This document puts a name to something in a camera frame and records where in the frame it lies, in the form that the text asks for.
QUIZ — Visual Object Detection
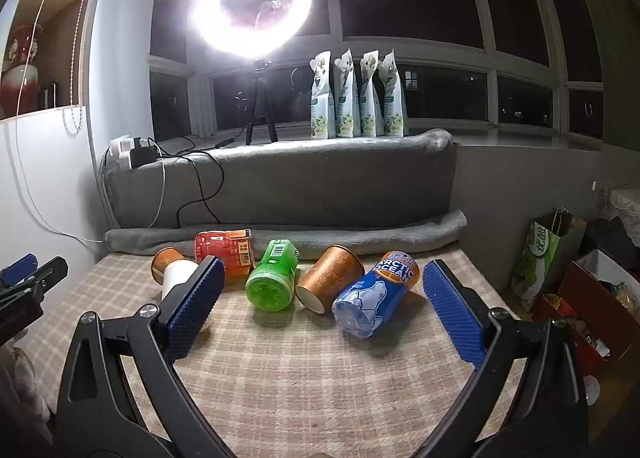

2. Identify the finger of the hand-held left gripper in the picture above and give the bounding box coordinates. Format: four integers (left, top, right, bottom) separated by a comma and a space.
0, 253, 40, 289
0, 257, 69, 310

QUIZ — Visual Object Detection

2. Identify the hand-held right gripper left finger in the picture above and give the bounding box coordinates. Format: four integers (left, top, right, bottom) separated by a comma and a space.
55, 255, 239, 458

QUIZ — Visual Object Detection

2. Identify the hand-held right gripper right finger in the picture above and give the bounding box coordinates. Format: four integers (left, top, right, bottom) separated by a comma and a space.
422, 259, 590, 458

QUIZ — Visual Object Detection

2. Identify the orange paper cup white inside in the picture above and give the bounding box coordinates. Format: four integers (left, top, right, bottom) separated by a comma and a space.
151, 247, 212, 335

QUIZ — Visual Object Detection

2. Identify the blue cup with bear print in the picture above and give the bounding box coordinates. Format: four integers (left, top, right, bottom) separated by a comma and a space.
331, 250, 421, 340

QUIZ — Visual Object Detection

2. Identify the green plastic bottle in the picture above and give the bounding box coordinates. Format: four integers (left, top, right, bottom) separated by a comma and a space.
244, 238, 301, 313

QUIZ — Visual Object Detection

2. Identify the brown paper cup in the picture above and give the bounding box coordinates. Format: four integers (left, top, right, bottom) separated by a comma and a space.
294, 244, 366, 315

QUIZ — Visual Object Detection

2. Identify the fluffy pale cloth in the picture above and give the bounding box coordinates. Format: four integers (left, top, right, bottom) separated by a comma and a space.
0, 342, 57, 445

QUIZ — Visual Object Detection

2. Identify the green and brown paper bag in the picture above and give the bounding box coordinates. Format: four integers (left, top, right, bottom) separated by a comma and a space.
510, 207, 589, 312

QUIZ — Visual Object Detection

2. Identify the checked tablecloth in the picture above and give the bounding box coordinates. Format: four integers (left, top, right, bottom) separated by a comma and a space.
14, 242, 527, 458

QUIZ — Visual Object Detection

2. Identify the red cardboard box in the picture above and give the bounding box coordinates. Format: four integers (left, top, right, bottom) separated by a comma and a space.
530, 248, 640, 380

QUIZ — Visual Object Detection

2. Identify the white power strip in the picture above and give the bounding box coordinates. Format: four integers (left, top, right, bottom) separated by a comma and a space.
108, 135, 151, 170

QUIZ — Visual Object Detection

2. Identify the black charger plug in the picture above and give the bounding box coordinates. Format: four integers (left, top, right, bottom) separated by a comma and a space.
130, 146, 159, 169

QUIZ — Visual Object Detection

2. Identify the dark cloth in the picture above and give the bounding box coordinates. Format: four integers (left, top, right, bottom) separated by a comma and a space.
581, 216, 640, 270

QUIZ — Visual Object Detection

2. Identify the grey blanket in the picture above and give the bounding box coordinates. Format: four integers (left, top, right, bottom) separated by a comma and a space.
102, 128, 459, 230

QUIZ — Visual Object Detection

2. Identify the red and white jar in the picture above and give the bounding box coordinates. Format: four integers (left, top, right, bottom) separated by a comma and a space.
0, 22, 44, 117

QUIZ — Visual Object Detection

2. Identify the patterned cloth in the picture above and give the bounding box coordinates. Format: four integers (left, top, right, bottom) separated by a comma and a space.
597, 185, 640, 235

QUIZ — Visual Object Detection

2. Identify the white green stand-up pouch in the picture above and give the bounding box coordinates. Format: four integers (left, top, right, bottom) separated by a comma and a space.
378, 50, 409, 137
333, 48, 358, 139
357, 50, 385, 138
309, 51, 335, 140

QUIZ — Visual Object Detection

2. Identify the black tripod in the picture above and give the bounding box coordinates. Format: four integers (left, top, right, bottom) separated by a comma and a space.
243, 58, 279, 145

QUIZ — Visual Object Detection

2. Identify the wooden shelf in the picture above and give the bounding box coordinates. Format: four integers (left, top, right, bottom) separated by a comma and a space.
0, 0, 97, 123

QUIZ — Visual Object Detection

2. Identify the long white cable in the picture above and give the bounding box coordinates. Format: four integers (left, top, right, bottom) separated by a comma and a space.
14, 0, 107, 245

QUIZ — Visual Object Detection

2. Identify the short white cable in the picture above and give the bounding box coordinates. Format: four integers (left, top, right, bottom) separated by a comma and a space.
148, 156, 167, 229

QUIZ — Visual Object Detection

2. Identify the black cable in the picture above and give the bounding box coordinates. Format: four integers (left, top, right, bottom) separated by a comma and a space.
149, 135, 237, 229

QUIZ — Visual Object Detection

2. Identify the beaded blind cord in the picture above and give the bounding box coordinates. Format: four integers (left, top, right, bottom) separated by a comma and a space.
63, 0, 85, 135

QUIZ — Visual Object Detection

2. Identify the ring light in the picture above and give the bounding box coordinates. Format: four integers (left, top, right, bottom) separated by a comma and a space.
191, 0, 314, 60

